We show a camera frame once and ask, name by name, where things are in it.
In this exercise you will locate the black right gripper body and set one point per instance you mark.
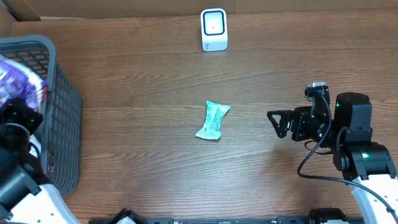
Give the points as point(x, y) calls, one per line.
point(306, 127)

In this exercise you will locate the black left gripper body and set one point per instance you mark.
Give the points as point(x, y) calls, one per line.
point(15, 114)

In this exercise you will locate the purple snack packet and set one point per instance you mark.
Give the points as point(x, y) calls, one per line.
point(18, 81)

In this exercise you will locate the teal snack packet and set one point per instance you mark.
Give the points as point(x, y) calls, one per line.
point(215, 113)

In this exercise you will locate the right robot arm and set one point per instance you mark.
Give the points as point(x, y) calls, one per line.
point(366, 166)

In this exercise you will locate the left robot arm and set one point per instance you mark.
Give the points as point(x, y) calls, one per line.
point(27, 196)

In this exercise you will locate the grey plastic mesh basket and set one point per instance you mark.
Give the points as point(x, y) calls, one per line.
point(60, 131)

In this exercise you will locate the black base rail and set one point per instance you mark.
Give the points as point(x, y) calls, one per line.
point(318, 215)

